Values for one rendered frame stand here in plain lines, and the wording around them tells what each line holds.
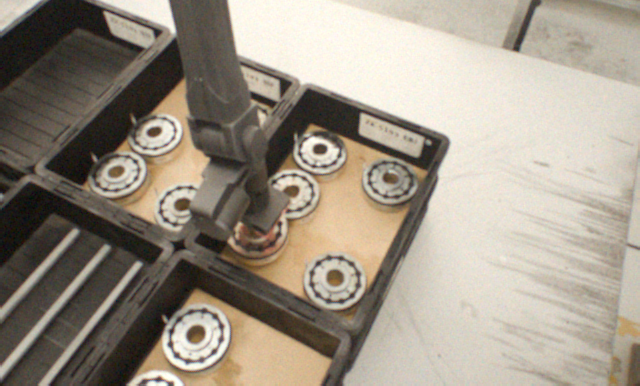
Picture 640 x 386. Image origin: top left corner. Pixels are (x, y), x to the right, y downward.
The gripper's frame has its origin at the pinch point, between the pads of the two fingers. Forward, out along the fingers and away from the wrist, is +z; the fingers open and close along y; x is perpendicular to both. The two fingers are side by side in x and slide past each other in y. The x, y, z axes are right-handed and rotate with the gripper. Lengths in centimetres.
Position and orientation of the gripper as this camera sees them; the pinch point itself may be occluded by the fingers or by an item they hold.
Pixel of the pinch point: (256, 224)
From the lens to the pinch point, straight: 90.9
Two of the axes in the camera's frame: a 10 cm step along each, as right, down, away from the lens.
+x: 5.1, -7.3, 4.5
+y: 8.6, 4.4, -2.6
